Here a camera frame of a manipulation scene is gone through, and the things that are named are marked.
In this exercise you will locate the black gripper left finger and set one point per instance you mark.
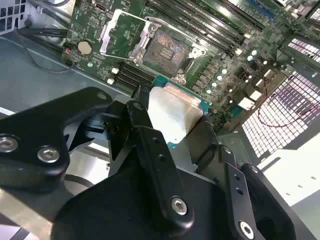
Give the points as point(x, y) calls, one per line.
point(37, 130)

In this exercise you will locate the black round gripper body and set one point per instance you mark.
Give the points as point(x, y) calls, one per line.
point(112, 212)

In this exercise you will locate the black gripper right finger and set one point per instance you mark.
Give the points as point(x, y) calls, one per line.
point(240, 205)

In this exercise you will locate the metal socket cover frame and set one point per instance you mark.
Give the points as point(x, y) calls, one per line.
point(105, 37)

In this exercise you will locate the silver-topped CPU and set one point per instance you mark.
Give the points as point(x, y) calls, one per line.
point(170, 107)

